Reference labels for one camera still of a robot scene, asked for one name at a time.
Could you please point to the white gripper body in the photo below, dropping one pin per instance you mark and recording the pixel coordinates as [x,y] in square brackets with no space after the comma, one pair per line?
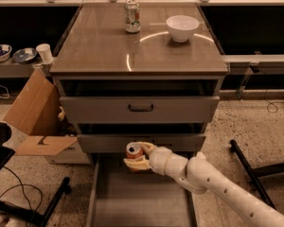
[158,162]

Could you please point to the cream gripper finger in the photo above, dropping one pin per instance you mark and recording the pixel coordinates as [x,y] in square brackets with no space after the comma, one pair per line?
[147,147]
[140,164]

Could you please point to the orange coke can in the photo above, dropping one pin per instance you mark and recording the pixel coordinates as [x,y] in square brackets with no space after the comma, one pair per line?
[133,150]

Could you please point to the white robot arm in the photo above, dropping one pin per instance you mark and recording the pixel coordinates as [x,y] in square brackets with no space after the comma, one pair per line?
[197,175]

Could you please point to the open bottom drawer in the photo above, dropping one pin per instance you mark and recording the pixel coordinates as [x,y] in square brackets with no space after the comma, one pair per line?
[122,198]

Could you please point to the grey drawer cabinet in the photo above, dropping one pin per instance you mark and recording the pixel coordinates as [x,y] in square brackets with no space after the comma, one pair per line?
[99,58]

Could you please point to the white green soda can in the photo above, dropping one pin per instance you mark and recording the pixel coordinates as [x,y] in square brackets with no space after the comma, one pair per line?
[132,13]

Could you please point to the black stand leg right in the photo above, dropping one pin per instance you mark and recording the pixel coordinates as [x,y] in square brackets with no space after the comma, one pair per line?
[255,173]

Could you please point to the black stand leg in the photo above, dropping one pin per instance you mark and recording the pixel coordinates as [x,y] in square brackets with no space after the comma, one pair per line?
[30,215]
[255,173]

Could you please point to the black stand leg left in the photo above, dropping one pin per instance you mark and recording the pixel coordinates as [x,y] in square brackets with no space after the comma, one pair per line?
[30,215]

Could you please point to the brown cardboard box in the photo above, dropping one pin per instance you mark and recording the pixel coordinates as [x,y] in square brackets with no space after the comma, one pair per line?
[37,112]

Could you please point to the white paper cup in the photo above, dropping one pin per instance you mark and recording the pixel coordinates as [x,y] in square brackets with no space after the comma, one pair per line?
[45,53]

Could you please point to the blue patterned bowl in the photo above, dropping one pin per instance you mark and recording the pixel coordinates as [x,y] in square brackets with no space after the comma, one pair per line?
[25,55]

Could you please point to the middle drawer with handle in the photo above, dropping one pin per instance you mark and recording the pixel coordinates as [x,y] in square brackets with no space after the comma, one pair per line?
[115,143]

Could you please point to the drawer with handle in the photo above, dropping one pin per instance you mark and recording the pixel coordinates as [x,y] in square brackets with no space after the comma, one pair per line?
[115,143]
[139,110]

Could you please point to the top drawer with handle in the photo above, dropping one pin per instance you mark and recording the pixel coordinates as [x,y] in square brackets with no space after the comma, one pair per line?
[139,110]

